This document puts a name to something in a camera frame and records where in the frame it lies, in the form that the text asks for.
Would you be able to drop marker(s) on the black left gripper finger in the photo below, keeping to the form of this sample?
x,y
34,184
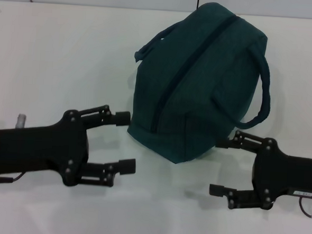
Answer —
x,y
108,118
110,170

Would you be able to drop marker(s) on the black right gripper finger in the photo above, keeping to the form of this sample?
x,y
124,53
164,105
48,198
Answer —
x,y
236,197
244,142

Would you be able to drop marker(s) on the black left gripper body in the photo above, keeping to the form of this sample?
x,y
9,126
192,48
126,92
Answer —
x,y
40,149

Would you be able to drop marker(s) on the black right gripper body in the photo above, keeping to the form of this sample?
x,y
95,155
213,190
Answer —
x,y
290,175

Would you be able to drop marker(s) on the dark teal insulated bag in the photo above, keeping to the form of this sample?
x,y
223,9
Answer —
x,y
200,85

